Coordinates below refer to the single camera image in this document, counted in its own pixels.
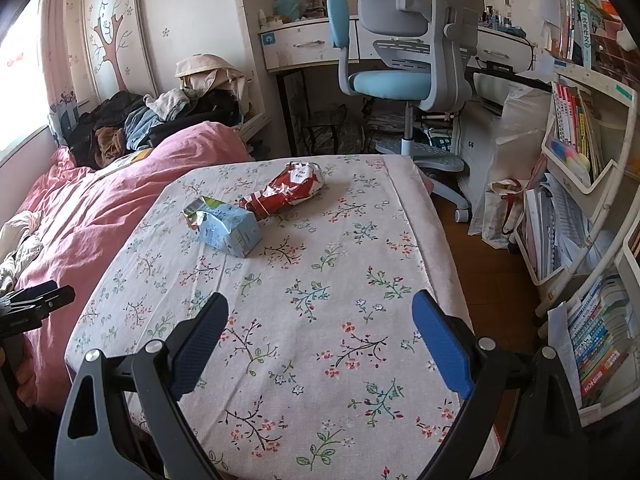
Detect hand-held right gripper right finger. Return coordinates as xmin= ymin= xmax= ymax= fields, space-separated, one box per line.
xmin=411 ymin=289 xmax=586 ymax=480

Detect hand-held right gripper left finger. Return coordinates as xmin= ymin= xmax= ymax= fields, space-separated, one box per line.
xmin=54 ymin=291 xmax=230 ymax=480

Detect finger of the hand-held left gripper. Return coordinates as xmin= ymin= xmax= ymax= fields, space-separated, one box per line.
xmin=30 ymin=285 xmax=76 ymax=317
xmin=14 ymin=281 xmax=60 ymax=302

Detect white garment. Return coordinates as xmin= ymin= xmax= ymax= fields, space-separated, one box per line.
xmin=0 ymin=210 xmax=46 ymax=293

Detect pink duvet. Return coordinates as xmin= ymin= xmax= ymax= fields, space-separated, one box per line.
xmin=0 ymin=121 xmax=253 ymax=408

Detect light blue milk carton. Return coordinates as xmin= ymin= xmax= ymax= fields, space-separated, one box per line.
xmin=182 ymin=196 xmax=262 ymax=259

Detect floral tablecloth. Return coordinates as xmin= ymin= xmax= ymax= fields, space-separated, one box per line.
xmin=65 ymin=154 xmax=501 ymax=480

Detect white tote bag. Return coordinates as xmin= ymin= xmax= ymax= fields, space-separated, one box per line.
xmin=482 ymin=178 xmax=533 ymax=251

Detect yellow book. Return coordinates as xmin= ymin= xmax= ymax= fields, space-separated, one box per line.
xmin=95 ymin=147 xmax=153 ymax=176

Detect row of colourful books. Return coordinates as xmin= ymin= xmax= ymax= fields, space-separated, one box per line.
xmin=567 ymin=275 xmax=636 ymax=408

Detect stack of papers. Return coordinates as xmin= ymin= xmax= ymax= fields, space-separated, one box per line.
xmin=517 ymin=172 xmax=591 ymax=281

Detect brown garment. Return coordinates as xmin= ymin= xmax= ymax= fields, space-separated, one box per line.
xmin=94 ymin=127 xmax=126 ymax=167

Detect red snack bag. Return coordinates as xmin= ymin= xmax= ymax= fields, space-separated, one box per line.
xmin=238 ymin=161 xmax=325 ymax=222

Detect black jacket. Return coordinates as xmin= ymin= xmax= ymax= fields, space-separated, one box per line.
xmin=67 ymin=91 xmax=151 ymax=168

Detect blue jeans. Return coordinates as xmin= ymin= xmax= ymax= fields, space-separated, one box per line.
xmin=124 ymin=107 xmax=166 ymax=151

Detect window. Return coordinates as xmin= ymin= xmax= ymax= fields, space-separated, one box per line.
xmin=0 ymin=0 xmax=56 ymax=161

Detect pastel marker set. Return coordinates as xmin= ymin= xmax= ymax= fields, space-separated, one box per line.
xmin=550 ymin=140 xmax=591 ymax=183

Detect white grey cloth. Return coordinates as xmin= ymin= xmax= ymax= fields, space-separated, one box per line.
xmin=144 ymin=87 xmax=191 ymax=121

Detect large white plastic bag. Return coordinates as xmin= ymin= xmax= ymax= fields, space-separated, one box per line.
xmin=467 ymin=85 xmax=546 ymax=236

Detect white bookshelf rack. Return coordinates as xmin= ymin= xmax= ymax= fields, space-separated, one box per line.
xmin=515 ymin=60 xmax=640 ymax=428

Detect pink curtain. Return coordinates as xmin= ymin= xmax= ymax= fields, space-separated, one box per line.
xmin=37 ymin=0 xmax=81 ymax=106

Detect row of red books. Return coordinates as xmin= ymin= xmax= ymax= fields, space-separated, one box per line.
xmin=552 ymin=82 xmax=606 ymax=181

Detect beige bag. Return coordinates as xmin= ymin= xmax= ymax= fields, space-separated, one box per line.
xmin=175 ymin=53 xmax=251 ymax=116

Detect white desk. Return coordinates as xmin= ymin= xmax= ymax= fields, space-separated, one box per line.
xmin=257 ymin=12 xmax=538 ymax=158

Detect grey and blue desk chair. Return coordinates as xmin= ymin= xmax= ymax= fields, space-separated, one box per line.
xmin=326 ymin=0 xmax=486 ymax=223

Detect brown storage grid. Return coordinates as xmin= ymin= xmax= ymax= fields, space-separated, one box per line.
xmin=592 ymin=2 xmax=640 ymax=73

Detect row of upright books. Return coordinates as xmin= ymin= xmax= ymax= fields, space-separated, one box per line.
xmin=555 ymin=0 xmax=608 ymax=68

